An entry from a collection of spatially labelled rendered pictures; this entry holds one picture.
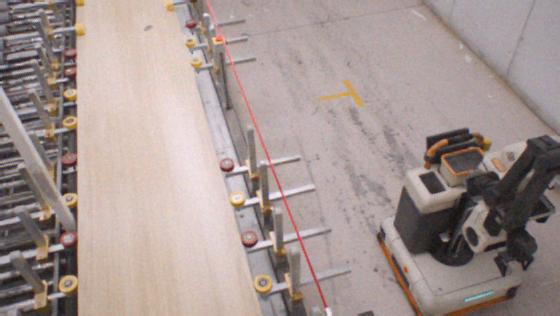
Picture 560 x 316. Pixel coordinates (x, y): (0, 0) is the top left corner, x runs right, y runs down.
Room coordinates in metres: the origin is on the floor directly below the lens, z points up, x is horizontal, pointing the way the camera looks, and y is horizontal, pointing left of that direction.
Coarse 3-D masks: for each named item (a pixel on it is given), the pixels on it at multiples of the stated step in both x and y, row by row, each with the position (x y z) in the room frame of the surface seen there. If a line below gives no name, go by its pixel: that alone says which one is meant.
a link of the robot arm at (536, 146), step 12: (528, 144) 1.18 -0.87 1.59; (540, 144) 1.15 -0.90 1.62; (552, 144) 1.15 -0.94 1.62; (528, 156) 1.17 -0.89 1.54; (552, 156) 1.09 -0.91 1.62; (516, 168) 1.19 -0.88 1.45; (528, 168) 1.17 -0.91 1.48; (504, 180) 1.22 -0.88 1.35; (516, 180) 1.18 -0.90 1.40; (492, 192) 1.22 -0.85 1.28; (504, 192) 1.20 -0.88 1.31; (492, 204) 1.20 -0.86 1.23
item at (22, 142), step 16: (0, 96) 1.44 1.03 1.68; (0, 112) 1.43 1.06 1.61; (16, 128) 1.44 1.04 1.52; (16, 144) 1.43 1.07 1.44; (32, 144) 1.48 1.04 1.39; (32, 160) 1.43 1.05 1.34; (48, 176) 1.46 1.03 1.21; (48, 192) 1.43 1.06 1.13; (64, 208) 1.44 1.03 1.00; (64, 224) 1.43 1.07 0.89
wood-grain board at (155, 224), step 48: (96, 0) 3.64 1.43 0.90; (144, 0) 3.61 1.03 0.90; (96, 48) 2.95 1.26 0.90; (144, 48) 2.93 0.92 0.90; (96, 96) 2.41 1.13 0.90; (144, 96) 2.39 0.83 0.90; (192, 96) 2.37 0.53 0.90; (96, 144) 1.97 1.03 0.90; (144, 144) 1.96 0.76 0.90; (192, 144) 1.94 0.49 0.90; (96, 192) 1.62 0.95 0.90; (144, 192) 1.60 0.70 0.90; (192, 192) 1.59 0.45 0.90; (96, 240) 1.32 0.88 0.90; (144, 240) 1.31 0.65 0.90; (192, 240) 1.30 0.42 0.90; (240, 240) 1.29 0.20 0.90; (96, 288) 1.07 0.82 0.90; (144, 288) 1.06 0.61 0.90; (192, 288) 1.05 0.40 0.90; (240, 288) 1.04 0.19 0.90
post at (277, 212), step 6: (276, 210) 1.30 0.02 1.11; (276, 216) 1.28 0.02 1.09; (282, 216) 1.29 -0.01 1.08; (276, 222) 1.28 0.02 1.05; (282, 222) 1.29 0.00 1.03; (276, 228) 1.28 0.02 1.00; (282, 228) 1.29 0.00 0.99; (276, 234) 1.28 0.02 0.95; (282, 234) 1.29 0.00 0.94; (276, 240) 1.28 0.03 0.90; (282, 240) 1.29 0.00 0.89; (276, 246) 1.28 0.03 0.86; (282, 246) 1.29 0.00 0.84; (276, 258) 1.29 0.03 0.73
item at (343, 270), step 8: (320, 272) 1.15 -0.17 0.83; (328, 272) 1.15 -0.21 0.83; (336, 272) 1.14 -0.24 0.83; (344, 272) 1.15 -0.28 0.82; (304, 280) 1.11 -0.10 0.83; (312, 280) 1.11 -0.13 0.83; (320, 280) 1.12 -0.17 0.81; (272, 288) 1.07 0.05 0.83; (280, 288) 1.07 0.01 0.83; (264, 296) 1.05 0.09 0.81
